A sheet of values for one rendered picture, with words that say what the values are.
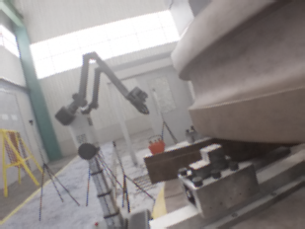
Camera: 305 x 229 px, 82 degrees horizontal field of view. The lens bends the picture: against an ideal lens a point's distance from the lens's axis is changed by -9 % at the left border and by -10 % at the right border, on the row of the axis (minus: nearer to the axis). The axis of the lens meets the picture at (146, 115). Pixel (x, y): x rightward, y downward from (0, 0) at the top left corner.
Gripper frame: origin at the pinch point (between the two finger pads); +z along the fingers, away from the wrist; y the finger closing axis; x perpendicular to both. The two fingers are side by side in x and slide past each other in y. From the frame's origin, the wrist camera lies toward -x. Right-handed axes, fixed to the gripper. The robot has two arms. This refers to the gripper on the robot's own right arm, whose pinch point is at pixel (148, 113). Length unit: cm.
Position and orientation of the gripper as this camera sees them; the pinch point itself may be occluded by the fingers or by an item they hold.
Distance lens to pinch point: 152.6
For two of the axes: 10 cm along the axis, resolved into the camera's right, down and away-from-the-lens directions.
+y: -0.4, 0.1, 10.0
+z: 7.4, 6.7, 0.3
